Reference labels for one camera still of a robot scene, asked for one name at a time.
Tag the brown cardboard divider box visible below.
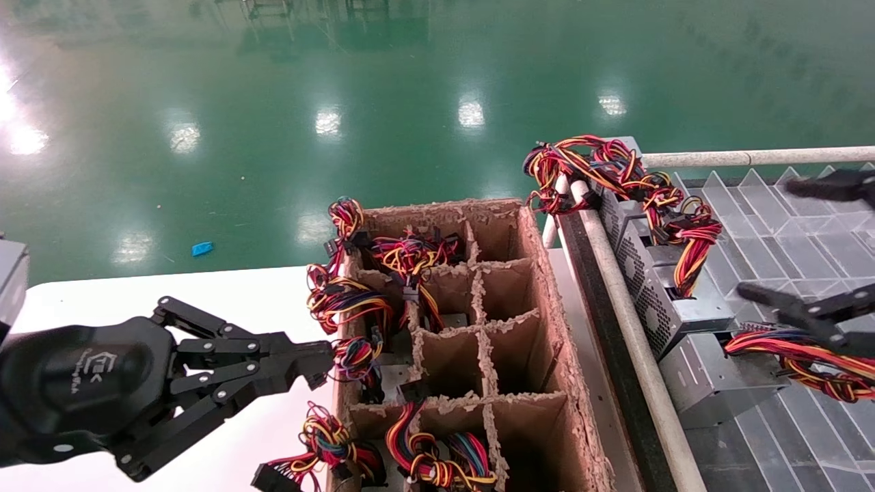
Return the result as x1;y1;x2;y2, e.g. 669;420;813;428
327;198;616;492

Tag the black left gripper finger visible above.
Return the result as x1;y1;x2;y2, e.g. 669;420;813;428
152;296;336;371

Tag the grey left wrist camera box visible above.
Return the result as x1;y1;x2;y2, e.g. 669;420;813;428
0;239;31;329

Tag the clear plastic divider tray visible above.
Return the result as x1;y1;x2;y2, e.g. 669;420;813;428
670;163;875;492

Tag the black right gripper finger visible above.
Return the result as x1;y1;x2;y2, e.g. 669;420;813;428
785;169;875;208
737;282;875;357

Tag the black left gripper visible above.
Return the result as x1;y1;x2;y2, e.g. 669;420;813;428
0;318;334;482

